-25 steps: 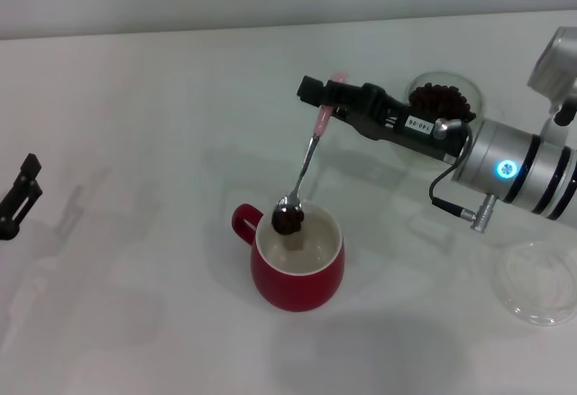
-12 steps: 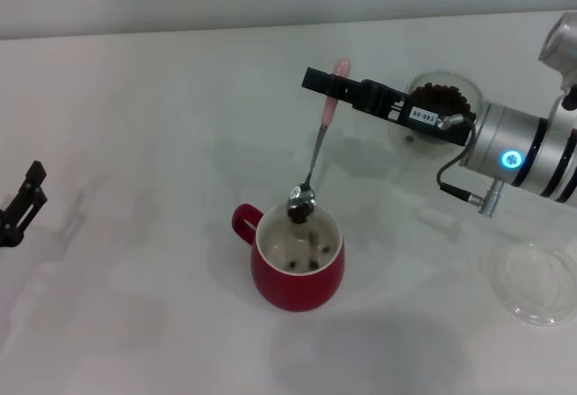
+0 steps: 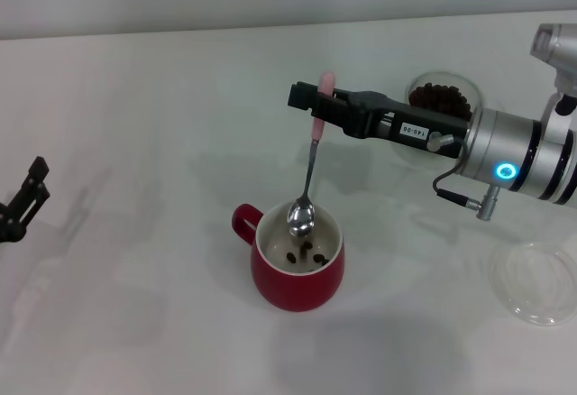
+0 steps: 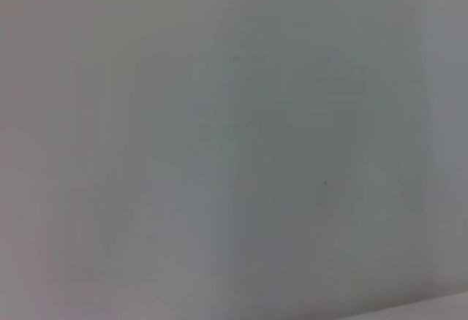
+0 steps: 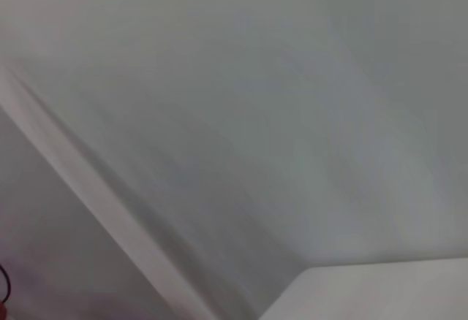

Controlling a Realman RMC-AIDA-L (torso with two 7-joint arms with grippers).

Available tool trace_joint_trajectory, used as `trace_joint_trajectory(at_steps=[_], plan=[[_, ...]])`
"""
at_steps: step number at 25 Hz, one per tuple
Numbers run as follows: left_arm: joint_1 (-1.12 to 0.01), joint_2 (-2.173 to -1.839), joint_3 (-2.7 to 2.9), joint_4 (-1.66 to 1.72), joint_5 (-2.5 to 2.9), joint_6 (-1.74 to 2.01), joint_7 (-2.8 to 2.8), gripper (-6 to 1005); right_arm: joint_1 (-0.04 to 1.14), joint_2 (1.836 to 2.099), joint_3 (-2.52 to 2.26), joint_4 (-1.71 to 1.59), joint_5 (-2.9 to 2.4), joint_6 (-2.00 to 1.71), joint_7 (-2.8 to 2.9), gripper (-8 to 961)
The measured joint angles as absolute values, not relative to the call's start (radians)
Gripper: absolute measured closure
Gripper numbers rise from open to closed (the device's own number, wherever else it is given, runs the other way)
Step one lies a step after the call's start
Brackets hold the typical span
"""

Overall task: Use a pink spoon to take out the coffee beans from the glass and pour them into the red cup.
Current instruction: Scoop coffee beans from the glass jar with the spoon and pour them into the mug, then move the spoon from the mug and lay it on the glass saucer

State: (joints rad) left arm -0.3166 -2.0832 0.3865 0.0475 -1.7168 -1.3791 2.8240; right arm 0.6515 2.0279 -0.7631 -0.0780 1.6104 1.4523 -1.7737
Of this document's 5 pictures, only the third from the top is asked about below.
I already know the clear double-walled glass cup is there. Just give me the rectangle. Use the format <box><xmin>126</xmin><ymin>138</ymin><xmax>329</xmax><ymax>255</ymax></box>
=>
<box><xmin>405</xmin><ymin>69</ymin><xmax>484</xmax><ymax>122</ymax></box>

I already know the black gripper cable with plug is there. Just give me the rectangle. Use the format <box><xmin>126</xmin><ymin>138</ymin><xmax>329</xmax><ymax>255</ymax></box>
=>
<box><xmin>432</xmin><ymin>140</ymin><xmax>501</xmax><ymax>223</ymax></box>

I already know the red ceramic mug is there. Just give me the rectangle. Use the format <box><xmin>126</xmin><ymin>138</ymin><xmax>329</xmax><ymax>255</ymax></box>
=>
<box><xmin>231</xmin><ymin>199</ymin><xmax>346</xmax><ymax>313</ymax></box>

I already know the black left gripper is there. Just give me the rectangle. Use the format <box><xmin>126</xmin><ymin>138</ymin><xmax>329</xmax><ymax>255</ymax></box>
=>
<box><xmin>0</xmin><ymin>156</ymin><xmax>50</xmax><ymax>245</ymax></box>

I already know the pile of coffee beans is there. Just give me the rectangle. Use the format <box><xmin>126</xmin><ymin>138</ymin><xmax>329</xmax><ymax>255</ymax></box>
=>
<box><xmin>408</xmin><ymin>82</ymin><xmax>472</xmax><ymax>121</ymax></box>

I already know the pink-handled metal spoon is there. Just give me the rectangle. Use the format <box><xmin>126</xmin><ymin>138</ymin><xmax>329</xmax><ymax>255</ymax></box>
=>
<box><xmin>287</xmin><ymin>71</ymin><xmax>335</xmax><ymax>238</ymax></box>

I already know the clear glass saucer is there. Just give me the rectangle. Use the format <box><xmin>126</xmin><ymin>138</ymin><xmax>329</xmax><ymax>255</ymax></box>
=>
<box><xmin>489</xmin><ymin>241</ymin><xmax>577</xmax><ymax>327</ymax></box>
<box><xmin>388</xmin><ymin>96</ymin><xmax>456</xmax><ymax>169</ymax></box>

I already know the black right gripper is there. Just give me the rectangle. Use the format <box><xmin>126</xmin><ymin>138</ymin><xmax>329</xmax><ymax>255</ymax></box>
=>
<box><xmin>287</xmin><ymin>81</ymin><xmax>472</xmax><ymax>160</ymax></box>

